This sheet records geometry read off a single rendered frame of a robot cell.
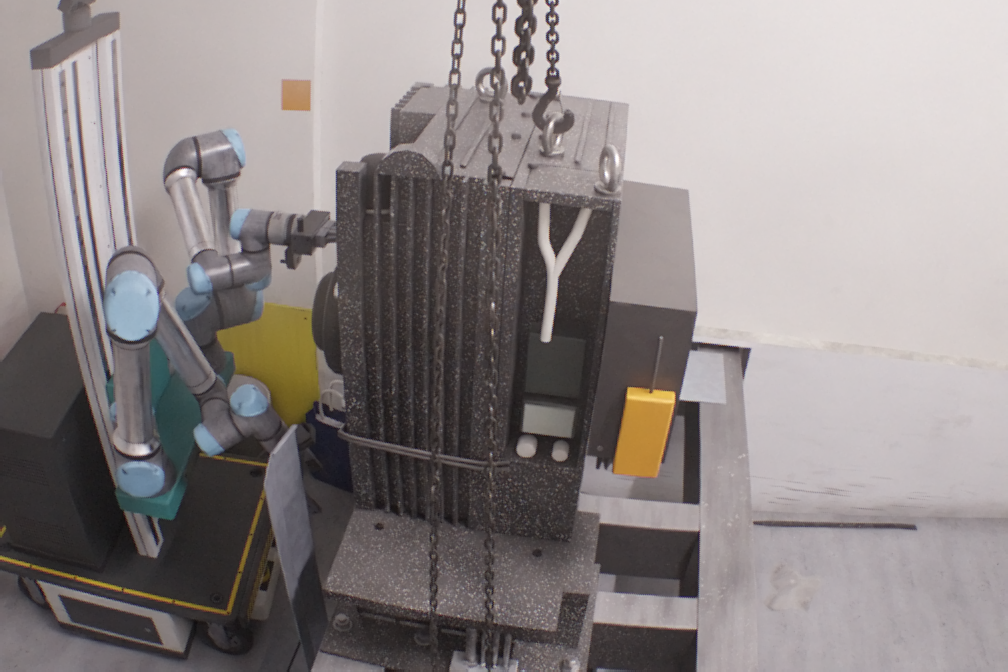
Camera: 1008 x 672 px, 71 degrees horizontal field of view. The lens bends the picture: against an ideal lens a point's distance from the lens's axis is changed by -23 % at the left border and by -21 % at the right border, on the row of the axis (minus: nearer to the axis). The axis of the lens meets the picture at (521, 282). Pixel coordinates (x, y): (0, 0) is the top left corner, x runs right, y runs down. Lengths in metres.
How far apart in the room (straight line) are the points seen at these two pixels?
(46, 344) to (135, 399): 0.83
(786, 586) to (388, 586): 1.66
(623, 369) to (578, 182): 0.28
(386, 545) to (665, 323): 0.71
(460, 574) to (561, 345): 0.48
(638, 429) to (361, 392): 0.49
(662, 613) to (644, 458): 0.60
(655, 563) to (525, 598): 0.68
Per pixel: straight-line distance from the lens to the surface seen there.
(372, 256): 1.41
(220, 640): 2.53
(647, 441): 1.38
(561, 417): 1.51
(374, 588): 1.59
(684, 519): 2.13
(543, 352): 1.46
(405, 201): 1.36
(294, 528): 1.82
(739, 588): 2.00
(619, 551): 2.16
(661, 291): 1.31
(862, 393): 2.92
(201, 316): 2.31
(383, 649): 1.78
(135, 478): 1.84
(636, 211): 1.55
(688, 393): 2.54
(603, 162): 1.31
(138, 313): 1.60
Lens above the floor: 2.12
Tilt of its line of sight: 29 degrees down
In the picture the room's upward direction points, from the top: 4 degrees clockwise
